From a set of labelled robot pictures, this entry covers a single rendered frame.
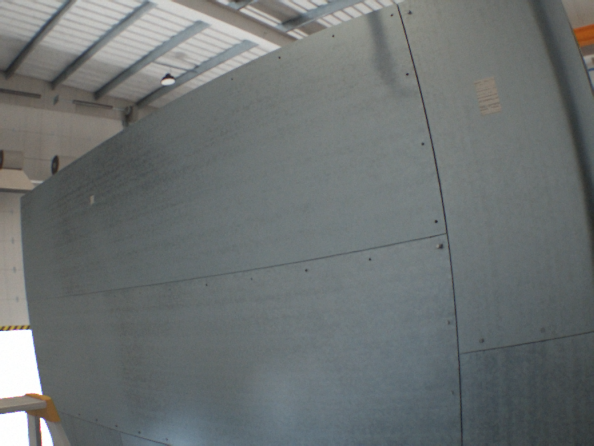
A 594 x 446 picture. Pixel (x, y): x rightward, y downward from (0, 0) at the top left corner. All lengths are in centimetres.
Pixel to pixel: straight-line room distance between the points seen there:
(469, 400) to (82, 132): 1226
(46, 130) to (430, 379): 1171
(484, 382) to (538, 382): 13
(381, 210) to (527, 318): 42
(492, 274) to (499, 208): 13
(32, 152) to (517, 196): 1150
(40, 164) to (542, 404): 1164
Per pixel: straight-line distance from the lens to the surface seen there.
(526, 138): 109
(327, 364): 129
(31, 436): 179
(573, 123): 107
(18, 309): 1133
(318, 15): 1060
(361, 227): 122
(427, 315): 115
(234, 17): 1007
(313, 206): 129
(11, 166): 1096
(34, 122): 1235
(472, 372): 113
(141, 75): 1281
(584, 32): 978
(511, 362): 110
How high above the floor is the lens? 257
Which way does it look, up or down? 8 degrees up
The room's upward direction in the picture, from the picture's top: 7 degrees counter-clockwise
